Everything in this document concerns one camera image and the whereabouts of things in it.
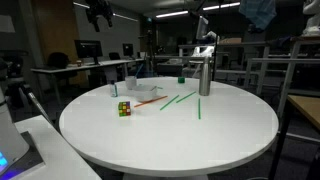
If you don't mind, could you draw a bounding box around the white cup with handle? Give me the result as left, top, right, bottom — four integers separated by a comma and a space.
124, 75, 139, 91

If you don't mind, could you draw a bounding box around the long white office desk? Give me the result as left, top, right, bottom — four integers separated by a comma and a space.
30, 58, 145, 101

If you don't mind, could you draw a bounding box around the wooden table with black legs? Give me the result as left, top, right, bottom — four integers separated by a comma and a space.
268, 94, 320, 180

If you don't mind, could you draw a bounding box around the blue straw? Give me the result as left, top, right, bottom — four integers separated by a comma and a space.
134, 63, 144, 78

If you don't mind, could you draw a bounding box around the aluminium frame workbench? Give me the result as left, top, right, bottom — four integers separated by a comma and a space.
276, 34, 320, 119
244, 57, 320, 98

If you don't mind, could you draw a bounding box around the Rubik's cube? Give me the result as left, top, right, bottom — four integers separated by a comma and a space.
117, 101, 132, 118

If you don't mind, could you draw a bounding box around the small teal bottle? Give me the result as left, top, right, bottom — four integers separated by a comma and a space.
110, 79, 119, 98

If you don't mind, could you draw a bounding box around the black computer monitor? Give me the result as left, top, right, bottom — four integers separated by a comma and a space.
74, 39, 103, 66
122, 43, 135, 58

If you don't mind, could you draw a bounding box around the blue cloth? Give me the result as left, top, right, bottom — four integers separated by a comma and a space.
238, 0, 278, 32

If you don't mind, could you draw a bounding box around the white bowl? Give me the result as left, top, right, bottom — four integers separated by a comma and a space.
133, 84, 158, 103

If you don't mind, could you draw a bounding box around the black camera tripod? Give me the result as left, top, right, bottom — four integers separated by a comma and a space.
0, 49, 51, 124

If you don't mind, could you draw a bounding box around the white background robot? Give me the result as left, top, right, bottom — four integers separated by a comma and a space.
301, 0, 320, 37

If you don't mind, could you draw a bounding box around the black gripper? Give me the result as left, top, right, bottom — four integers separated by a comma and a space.
85, 0, 114, 33

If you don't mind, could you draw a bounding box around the orange straw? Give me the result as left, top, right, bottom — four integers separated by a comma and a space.
133, 95, 169, 109

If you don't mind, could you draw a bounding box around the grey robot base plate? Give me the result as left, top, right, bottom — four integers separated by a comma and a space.
0, 130, 45, 180

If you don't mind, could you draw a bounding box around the long ceiling light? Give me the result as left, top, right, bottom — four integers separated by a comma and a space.
202, 1, 241, 11
155, 10, 190, 19

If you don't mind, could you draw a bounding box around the silver metal bottle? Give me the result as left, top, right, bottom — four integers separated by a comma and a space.
198, 55, 212, 97

